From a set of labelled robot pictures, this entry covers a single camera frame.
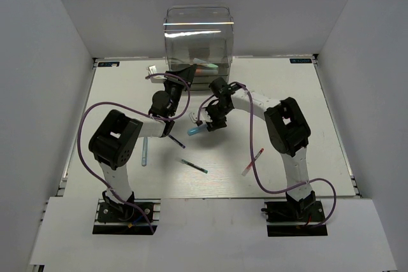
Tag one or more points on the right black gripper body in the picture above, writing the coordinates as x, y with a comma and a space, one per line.
218, 114

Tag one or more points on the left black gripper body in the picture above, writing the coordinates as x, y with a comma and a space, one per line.
174, 90

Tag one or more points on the green highlighter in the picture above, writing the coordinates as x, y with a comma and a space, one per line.
205, 64

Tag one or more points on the blue highlighter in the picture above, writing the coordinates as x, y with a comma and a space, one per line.
197, 129

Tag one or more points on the clear plastic drawer organizer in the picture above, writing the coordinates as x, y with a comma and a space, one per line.
200, 31

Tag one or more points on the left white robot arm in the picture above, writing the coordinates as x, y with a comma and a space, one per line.
114, 140

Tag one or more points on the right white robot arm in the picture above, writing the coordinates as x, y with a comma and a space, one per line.
288, 132

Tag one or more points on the purple pen refill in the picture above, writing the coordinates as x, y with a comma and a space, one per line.
179, 143

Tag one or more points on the light blue pen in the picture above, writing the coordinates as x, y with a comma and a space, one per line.
145, 151

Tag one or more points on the green pen refill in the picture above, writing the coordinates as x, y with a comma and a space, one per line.
190, 164

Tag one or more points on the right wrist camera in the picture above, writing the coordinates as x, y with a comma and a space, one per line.
196, 117

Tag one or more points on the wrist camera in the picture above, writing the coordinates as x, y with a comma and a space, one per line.
154, 76
196, 117

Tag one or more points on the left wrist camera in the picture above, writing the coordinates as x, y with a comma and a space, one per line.
154, 76

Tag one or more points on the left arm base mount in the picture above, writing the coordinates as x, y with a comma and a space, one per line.
113, 218

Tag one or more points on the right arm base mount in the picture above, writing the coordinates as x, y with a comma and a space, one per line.
295, 219

